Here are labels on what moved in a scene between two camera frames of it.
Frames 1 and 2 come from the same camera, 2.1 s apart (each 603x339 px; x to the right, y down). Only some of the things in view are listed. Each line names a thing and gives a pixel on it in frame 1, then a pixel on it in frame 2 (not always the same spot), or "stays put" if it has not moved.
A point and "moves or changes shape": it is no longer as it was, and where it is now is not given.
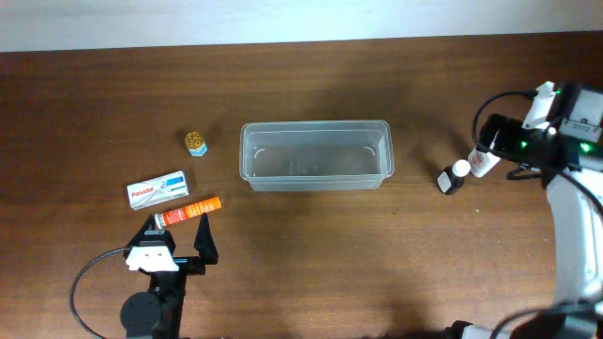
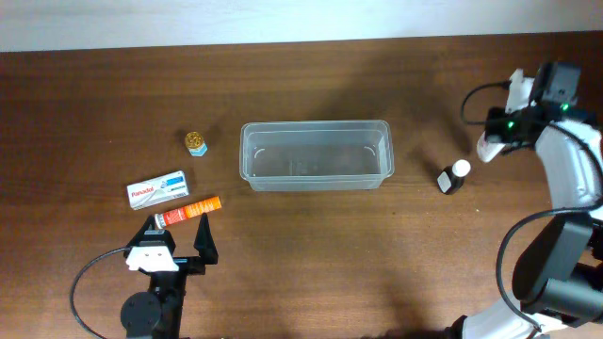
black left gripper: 203,245 stays put
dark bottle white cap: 451,178 stays put
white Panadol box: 157,190 stays put
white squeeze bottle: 481,163 moves or changes shape
